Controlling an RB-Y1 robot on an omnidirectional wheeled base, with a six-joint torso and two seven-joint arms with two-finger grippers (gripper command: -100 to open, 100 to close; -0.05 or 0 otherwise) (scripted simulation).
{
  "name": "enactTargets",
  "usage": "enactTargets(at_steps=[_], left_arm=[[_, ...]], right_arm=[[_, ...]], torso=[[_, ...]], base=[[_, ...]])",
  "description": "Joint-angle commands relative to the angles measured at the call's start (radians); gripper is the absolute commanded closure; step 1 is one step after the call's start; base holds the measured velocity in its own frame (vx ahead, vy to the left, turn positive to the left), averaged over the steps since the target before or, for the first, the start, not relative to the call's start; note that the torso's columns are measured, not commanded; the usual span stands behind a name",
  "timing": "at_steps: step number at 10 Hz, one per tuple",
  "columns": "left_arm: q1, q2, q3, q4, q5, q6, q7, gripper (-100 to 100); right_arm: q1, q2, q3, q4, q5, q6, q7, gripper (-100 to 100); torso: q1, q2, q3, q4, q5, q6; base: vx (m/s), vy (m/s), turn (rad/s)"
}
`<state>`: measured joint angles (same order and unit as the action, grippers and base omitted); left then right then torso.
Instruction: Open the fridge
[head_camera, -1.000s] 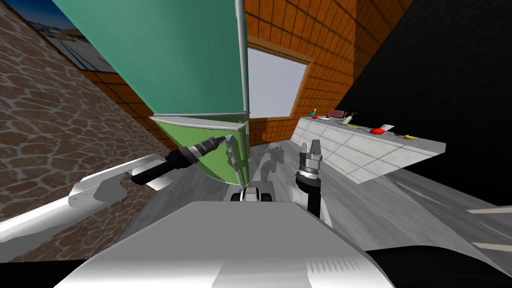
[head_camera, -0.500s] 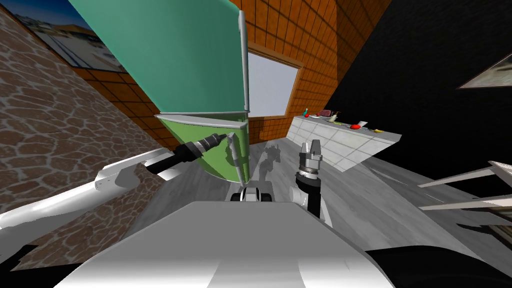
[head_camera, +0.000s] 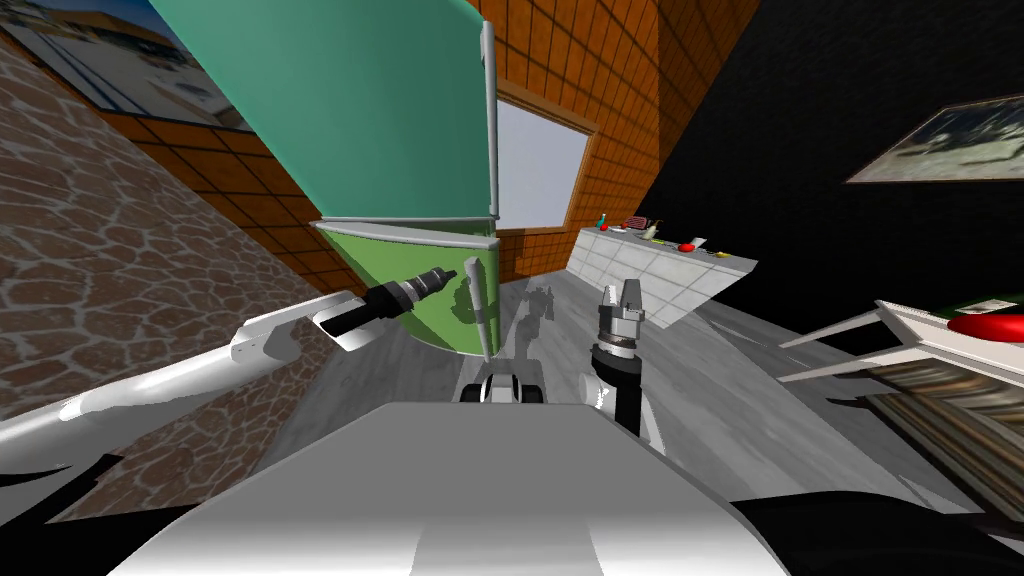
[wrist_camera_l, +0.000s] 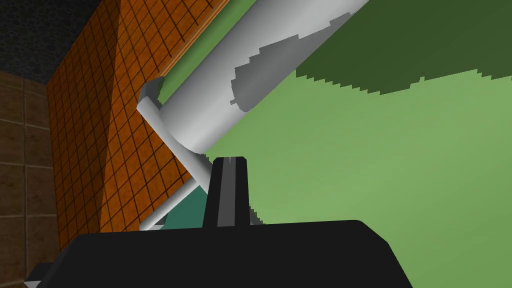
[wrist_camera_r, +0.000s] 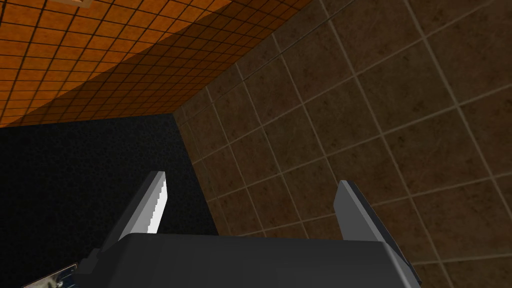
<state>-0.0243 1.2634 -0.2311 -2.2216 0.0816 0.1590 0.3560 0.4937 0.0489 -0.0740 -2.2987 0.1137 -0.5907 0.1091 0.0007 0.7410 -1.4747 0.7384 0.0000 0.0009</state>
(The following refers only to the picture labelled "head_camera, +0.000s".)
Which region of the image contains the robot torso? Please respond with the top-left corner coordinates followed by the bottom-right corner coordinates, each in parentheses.
top-left (107, 371), bottom-right (789, 576)

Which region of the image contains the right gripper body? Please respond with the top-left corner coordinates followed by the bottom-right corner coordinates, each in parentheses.
top-left (599, 306), bottom-right (647, 348)

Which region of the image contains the long grey fridge handle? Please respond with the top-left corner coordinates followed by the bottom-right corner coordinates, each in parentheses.
top-left (479, 19), bottom-right (502, 221)

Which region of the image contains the green fridge door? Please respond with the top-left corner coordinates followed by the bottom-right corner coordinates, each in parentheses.
top-left (311, 219), bottom-right (502, 358)

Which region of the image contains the white table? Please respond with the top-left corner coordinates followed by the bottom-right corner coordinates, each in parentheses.
top-left (776, 294), bottom-right (1024, 523)

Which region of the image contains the building picture on wall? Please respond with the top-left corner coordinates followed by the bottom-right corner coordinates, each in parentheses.
top-left (0, 0), bottom-right (255, 134)

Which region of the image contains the teal fridge door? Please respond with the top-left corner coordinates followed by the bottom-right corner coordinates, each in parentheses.
top-left (147, 0), bottom-right (502, 226)

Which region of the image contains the white kitchen counter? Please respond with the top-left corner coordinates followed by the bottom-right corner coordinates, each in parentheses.
top-left (567, 213), bottom-right (761, 330)

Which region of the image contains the window with brown frame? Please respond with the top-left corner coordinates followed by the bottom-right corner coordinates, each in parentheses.
top-left (495, 79), bottom-right (599, 239)

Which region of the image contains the short grey fridge handle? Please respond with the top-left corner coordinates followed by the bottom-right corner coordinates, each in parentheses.
top-left (464, 256), bottom-right (494, 363)

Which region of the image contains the dark framed picture on wall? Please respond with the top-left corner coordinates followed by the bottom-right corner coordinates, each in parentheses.
top-left (845, 93), bottom-right (1024, 186)

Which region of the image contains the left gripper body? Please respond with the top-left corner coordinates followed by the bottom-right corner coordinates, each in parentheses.
top-left (402, 267), bottom-right (460, 311)

